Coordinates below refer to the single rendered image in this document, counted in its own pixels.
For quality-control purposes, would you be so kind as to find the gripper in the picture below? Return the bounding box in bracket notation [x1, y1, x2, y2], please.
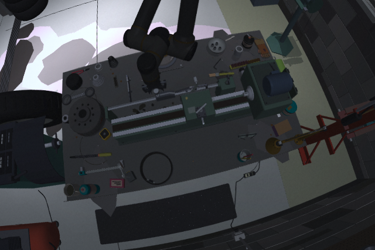
[142, 79, 165, 91]

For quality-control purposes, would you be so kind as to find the silver feed rod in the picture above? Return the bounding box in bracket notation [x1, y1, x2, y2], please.
[175, 81, 218, 95]

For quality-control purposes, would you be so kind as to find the green lathe carriage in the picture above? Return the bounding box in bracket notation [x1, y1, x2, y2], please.
[179, 88, 217, 124]

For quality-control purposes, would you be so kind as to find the red drill bit set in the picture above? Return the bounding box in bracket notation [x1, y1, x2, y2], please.
[229, 57, 261, 70]

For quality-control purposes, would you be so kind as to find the silver bar clamp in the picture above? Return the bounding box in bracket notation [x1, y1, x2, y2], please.
[78, 160, 126, 179]

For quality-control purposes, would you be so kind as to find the red tool cart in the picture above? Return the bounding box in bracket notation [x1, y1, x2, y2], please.
[0, 221, 62, 250]

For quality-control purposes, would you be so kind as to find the yellow black square block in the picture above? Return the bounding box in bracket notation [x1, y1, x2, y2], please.
[98, 127, 112, 141]

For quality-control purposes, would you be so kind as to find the large dark brake disc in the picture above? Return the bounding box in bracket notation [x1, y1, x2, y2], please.
[67, 97, 107, 138]

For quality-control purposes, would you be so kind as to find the green lathe tailstock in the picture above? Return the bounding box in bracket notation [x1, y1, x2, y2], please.
[216, 76, 237, 96]

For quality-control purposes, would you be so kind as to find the silver plate with holes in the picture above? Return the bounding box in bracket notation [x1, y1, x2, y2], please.
[207, 37, 227, 55]

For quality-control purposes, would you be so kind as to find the black round cap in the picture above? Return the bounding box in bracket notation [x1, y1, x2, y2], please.
[65, 73, 83, 90]

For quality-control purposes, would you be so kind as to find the silver lathe chuck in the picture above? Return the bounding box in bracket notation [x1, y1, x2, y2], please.
[244, 85, 256, 102]

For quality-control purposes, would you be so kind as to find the black cylinder can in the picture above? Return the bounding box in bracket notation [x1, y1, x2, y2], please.
[242, 34, 255, 49]

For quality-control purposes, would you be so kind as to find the green lathe body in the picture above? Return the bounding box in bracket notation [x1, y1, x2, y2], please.
[106, 57, 298, 147]

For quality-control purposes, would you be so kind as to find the teal cup with pens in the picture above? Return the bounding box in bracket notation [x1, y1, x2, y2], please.
[237, 150, 253, 163]

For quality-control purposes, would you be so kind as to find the teal tape roll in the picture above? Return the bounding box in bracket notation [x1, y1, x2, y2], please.
[79, 183, 101, 196]

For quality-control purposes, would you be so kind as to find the blue lathe motor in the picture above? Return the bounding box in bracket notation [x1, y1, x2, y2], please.
[261, 69, 295, 97]

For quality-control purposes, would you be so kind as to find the large black tyre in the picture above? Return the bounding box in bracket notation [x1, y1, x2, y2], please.
[0, 90, 64, 130]

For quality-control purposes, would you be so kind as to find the light green box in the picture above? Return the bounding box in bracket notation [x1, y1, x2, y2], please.
[273, 59, 287, 73]

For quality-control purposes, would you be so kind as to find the black floor mat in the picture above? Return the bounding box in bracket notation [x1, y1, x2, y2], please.
[94, 183, 238, 246]

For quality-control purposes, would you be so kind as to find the metal cup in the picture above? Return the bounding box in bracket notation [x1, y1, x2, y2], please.
[63, 183, 77, 198]

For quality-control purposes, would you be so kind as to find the brass oil can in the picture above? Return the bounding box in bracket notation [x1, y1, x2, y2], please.
[264, 133, 309, 156]

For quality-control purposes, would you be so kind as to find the brown cardboard pad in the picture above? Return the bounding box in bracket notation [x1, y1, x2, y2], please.
[272, 119, 293, 137]

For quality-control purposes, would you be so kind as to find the teal round disc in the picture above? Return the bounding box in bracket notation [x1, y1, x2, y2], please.
[282, 100, 298, 117]

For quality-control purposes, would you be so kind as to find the dark tyre machine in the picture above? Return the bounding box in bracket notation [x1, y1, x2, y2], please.
[0, 114, 64, 186]

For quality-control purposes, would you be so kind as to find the grey square base plate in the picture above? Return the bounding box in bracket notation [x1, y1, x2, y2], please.
[158, 53, 185, 71]

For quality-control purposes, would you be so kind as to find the yellow handled brush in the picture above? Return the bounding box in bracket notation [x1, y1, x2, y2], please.
[208, 71, 236, 78]

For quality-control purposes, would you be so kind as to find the yellow handled file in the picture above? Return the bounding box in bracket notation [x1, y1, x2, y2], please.
[69, 152, 113, 160]

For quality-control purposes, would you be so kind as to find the black rubber belt ring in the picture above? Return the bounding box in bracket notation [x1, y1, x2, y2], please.
[139, 151, 174, 186]

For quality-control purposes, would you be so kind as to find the black power cable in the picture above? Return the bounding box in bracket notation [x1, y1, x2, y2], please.
[229, 160, 261, 233]

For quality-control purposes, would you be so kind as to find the red shop press frame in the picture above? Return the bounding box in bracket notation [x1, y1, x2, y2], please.
[298, 100, 375, 166]

